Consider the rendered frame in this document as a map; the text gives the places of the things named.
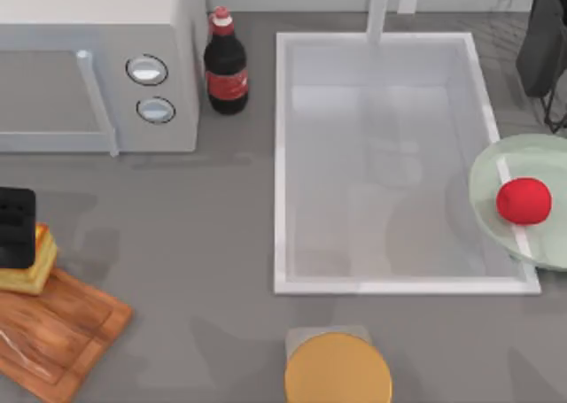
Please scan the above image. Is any round microwave knob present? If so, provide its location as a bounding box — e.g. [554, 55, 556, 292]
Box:
[125, 53, 169, 87]
[135, 96, 177, 124]

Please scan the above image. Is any tall white tap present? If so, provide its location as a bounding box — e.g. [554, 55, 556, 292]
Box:
[365, 0, 392, 45]

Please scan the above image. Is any white sink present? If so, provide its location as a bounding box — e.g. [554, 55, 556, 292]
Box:
[273, 31, 543, 296]

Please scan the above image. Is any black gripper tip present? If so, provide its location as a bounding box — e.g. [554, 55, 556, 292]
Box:
[0, 186, 37, 270]

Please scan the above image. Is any pale microwave oven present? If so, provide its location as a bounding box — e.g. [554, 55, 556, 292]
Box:
[0, 0, 210, 157]

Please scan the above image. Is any pale microwave door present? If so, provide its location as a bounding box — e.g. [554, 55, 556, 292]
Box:
[0, 50, 120, 157]

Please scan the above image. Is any dark bottle with red label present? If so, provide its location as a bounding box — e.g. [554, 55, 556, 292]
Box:
[203, 5, 250, 116]

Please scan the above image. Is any red apple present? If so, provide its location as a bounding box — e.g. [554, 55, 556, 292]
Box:
[495, 177, 553, 226]

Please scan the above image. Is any pale green plate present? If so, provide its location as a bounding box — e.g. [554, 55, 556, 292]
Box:
[468, 133, 567, 272]

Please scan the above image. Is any wooden cutting board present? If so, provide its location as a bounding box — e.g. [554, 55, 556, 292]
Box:
[0, 267, 135, 403]

